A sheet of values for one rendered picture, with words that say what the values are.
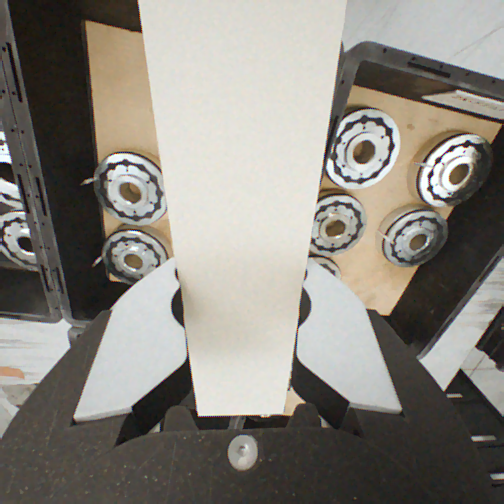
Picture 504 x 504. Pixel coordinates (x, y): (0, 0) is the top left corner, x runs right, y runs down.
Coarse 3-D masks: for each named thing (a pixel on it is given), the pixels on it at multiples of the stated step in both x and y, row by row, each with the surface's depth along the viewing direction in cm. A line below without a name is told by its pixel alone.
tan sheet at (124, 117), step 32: (96, 32) 28; (128, 32) 28; (96, 64) 29; (128, 64) 29; (96, 96) 31; (128, 96) 31; (96, 128) 32; (128, 128) 32; (160, 160) 35; (160, 224) 39
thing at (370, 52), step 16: (352, 48) 21; (368, 48) 21; (384, 48) 21; (352, 64) 22; (384, 64) 22; (400, 64) 22; (416, 64) 22; (432, 64) 22; (448, 64) 22; (352, 80) 22; (432, 80) 23; (448, 80) 23; (464, 80) 23; (480, 80) 23; (496, 80) 23; (336, 96) 23; (496, 96) 23; (336, 112) 24; (336, 128) 24; (320, 176) 27; (496, 256) 33; (480, 272) 34; (464, 304) 37; (448, 320) 38; (432, 336) 40
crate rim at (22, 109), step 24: (0, 0) 19; (0, 24) 20; (0, 48) 20; (24, 72) 22; (336, 72) 22; (24, 96) 22; (24, 120) 23; (24, 144) 24; (48, 192) 27; (48, 216) 28; (48, 240) 29; (72, 312) 35
